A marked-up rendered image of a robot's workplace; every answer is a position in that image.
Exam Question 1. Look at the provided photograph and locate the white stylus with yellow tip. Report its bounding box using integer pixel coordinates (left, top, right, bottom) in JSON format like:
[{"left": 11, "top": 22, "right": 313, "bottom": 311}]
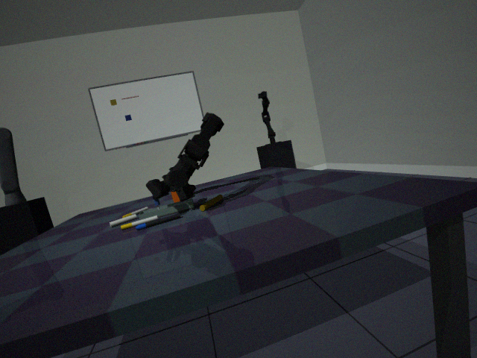
[
  {"left": 122, "top": 207, "right": 148, "bottom": 218},
  {"left": 121, "top": 216, "right": 158, "bottom": 230}
]

